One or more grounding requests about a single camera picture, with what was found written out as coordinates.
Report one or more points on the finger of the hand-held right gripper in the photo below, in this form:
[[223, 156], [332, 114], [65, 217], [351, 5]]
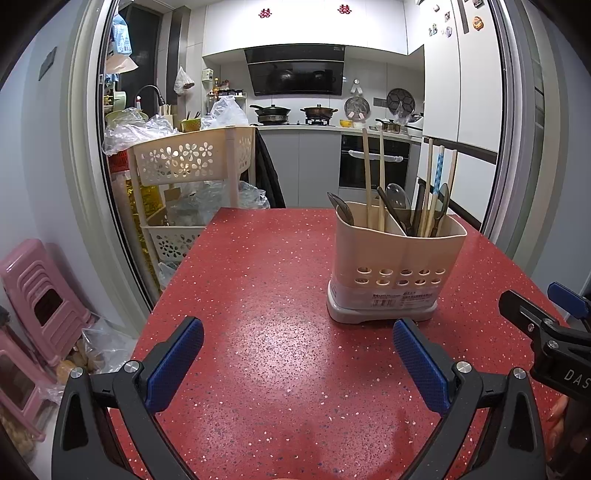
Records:
[[517, 304], [568, 300]]

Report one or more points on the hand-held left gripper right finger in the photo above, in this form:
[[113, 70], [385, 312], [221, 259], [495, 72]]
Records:
[[420, 364]]

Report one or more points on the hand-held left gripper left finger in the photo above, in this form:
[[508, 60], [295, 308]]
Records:
[[178, 364]]

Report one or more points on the beige plastic utensil holder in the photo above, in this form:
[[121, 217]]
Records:
[[392, 258]]

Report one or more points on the blue patterned wooden chopstick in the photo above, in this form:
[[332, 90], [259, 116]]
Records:
[[438, 170]]

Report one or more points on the person's right hand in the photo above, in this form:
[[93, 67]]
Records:
[[561, 420]]

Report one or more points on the clear bag of potatoes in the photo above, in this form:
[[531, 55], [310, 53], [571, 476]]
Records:
[[87, 350]]

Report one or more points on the yellow cooking oil bottle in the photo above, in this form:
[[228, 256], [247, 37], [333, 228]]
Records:
[[141, 203]]

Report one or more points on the clear plastic containers in cart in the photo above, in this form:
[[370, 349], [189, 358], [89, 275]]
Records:
[[207, 198]]

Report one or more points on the pink plastic stool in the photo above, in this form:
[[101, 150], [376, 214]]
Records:
[[27, 267], [9, 344]]

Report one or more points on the yellow woven sack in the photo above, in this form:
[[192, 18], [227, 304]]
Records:
[[14, 434]]

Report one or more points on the black built-in oven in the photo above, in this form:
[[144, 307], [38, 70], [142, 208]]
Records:
[[355, 175]]

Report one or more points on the beige plastic storage cart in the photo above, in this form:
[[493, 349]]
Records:
[[171, 157]]

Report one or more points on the black hanging jacket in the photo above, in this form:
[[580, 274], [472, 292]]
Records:
[[268, 170]]

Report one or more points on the white refrigerator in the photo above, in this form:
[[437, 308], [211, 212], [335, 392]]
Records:
[[461, 92]]

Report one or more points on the grey base cabinets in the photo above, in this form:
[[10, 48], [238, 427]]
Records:
[[309, 166]]

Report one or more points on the crumpled clear plastic bags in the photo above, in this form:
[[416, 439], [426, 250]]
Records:
[[138, 134]]

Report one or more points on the round dark multi-cavity pan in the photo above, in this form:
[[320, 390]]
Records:
[[400, 99]]

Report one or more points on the green plastic basket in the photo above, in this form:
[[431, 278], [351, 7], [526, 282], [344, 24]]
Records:
[[191, 124]]

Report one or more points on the large white plastic bag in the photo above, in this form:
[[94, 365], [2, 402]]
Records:
[[226, 113]]

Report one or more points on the white spray bottle red cap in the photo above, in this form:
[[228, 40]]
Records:
[[140, 107]]

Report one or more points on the black wok with lid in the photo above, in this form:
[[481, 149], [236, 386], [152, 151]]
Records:
[[272, 111]]

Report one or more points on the metal pot with lid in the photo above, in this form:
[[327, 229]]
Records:
[[318, 111]]

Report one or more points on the black kitchen faucet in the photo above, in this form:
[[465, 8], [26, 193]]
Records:
[[150, 86]]

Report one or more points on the hanging white plastic bag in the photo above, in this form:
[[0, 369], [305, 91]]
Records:
[[182, 83]]

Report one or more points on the seasoning bottle shelf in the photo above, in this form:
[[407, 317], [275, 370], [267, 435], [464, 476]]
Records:
[[221, 85]]

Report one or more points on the round figure fridge magnet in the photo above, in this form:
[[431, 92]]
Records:
[[478, 24]]

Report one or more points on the black range hood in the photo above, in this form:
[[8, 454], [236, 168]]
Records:
[[295, 76]]

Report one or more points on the blue and white package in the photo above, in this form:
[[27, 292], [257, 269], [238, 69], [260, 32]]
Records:
[[121, 37]]

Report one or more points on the red paper decoration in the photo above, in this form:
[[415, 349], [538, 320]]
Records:
[[345, 9], [265, 13]]

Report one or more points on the grey sliding door frame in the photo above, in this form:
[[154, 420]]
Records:
[[94, 184]]

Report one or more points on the dark wall switch plate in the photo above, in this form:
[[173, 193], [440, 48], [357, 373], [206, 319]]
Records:
[[48, 62]]

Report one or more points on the white wall cabinets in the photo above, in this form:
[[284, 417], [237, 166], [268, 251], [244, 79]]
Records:
[[300, 27]]

